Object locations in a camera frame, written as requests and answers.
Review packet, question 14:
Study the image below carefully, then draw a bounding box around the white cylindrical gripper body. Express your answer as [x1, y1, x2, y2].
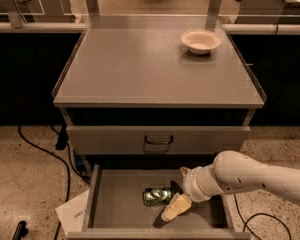
[182, 165, 223, 203]

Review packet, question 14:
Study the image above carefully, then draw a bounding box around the crushed green can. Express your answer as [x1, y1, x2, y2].
[143, 187, 174, 206]

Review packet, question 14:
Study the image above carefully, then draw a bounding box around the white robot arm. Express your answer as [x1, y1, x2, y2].
[161, 151, 300, 222]

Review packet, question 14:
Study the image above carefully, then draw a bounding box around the open grey middle drawer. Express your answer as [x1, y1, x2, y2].
[67, 166, 250, 240]

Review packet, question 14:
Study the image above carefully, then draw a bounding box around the grey drawer cabinet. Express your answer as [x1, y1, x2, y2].
[51, 14, 267, 240]

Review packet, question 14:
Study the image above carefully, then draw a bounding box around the grey top drawer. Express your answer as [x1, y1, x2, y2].
[67, 126, 250, 155]

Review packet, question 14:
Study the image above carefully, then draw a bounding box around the white paper sheet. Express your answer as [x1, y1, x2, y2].
[55, 190, 89, 235]

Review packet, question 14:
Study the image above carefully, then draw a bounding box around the white paper bowl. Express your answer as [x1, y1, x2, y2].
[181, 29, 222, 55]

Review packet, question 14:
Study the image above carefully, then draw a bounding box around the black object on floor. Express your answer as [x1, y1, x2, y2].
[12, 221, 28, 240]

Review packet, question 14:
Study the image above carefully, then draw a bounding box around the left background grey desk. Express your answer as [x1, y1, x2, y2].
[0, 0, 75, 23]

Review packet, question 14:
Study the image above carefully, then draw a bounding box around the black drawer handle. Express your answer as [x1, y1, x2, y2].
[144, 135, 174, 145]

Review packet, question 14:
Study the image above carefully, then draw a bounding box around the black cable right floor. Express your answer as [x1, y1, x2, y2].
[233, 193, 293, 240]

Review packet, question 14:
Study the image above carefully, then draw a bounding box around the black cable floor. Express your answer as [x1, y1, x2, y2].
[233, 193, 293, 240]
[17, 125, 92, 240]

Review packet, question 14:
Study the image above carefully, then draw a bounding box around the black cable left floor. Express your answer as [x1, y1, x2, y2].
[17, 125, 92, 240]

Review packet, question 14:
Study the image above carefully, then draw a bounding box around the white horizontal rail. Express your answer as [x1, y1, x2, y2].
[0, 22, 300, 35]

